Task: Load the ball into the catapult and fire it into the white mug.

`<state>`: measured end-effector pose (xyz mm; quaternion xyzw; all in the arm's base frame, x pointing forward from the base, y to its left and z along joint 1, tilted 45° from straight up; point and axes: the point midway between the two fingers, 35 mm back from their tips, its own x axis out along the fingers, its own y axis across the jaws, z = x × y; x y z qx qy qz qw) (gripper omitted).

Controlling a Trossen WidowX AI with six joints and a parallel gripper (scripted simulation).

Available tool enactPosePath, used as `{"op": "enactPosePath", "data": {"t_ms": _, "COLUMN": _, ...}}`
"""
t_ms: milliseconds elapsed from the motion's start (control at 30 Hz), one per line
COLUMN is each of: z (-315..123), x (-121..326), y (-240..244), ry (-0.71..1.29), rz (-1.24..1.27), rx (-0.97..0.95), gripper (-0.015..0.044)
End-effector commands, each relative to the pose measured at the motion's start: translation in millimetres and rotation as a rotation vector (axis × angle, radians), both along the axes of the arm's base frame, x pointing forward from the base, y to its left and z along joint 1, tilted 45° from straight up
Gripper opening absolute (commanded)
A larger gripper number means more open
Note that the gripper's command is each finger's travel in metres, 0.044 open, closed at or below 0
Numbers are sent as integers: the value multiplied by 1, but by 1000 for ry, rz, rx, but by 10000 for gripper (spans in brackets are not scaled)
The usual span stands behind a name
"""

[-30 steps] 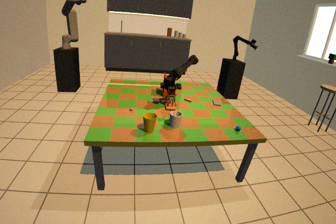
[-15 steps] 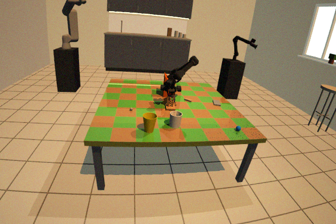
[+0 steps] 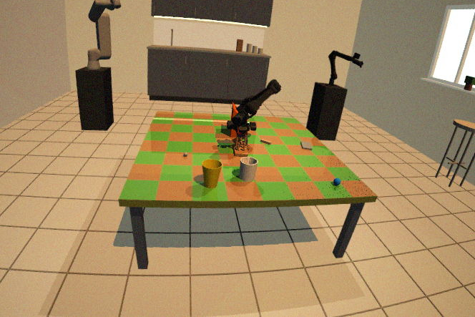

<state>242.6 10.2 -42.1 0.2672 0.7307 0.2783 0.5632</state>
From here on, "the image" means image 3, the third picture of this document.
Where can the yellow cup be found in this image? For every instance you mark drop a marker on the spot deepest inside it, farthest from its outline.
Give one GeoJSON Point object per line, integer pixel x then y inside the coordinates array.
{"type": "Point", "coordinates": [211, 172]}

